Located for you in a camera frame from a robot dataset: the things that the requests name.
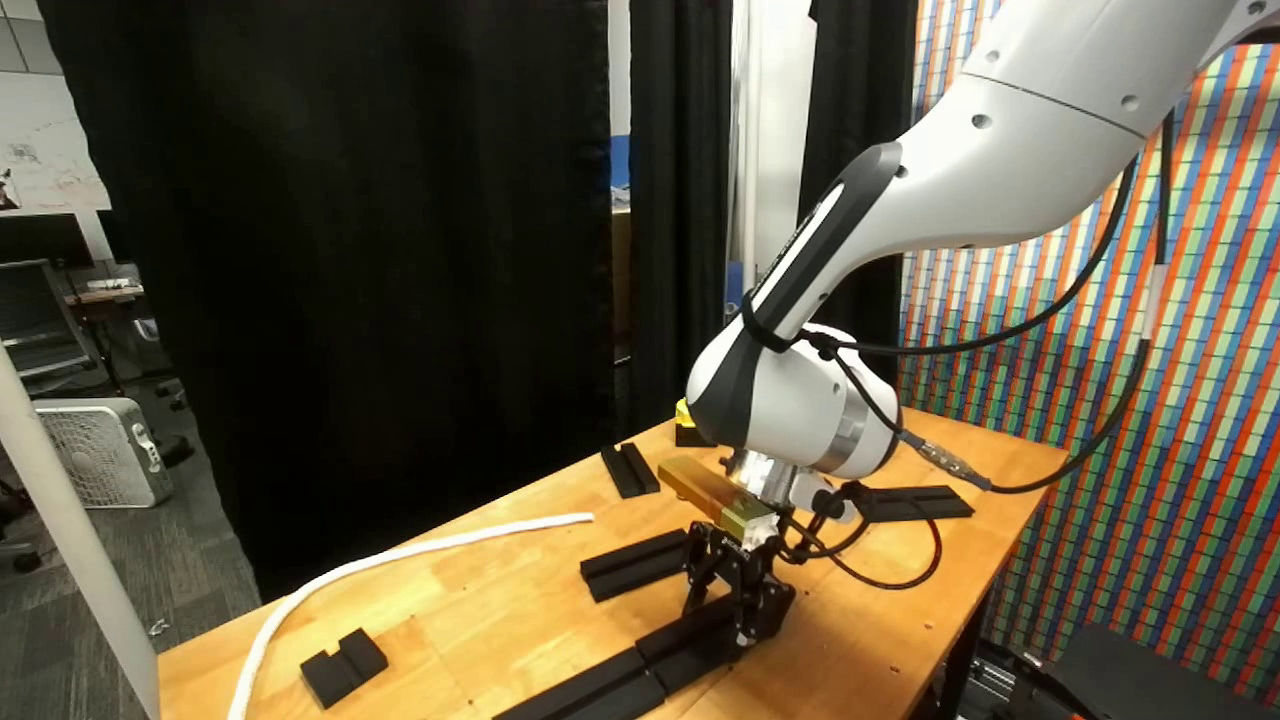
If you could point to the colourful patterned wall panel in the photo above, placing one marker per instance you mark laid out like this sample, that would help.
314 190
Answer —
1173 561

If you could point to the white desk board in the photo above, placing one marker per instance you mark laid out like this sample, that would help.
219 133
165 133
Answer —
43 144

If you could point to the white metal pole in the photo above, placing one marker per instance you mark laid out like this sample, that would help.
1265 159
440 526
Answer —
83 561

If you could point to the small black grooved block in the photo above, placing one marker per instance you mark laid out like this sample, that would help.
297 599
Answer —
340 667

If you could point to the black controller box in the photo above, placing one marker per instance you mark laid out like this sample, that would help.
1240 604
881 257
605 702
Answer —
1002 685

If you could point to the grey computer case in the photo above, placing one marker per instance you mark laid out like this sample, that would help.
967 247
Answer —
100 455

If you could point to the white frame post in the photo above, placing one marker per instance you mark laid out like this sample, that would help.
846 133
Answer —
765 161

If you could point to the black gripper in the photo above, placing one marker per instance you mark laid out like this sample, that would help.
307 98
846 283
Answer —
729 542

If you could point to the wide black curtain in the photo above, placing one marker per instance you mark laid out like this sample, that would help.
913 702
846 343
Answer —
335 266

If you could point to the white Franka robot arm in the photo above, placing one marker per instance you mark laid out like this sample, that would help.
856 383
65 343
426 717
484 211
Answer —
1040 144

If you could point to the black grooved track piece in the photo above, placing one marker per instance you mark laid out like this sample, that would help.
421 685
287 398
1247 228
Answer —
584 693
629 471
632 567
923 502
680 657

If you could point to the white flexible tube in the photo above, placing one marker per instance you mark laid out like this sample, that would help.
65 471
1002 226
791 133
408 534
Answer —
533 526

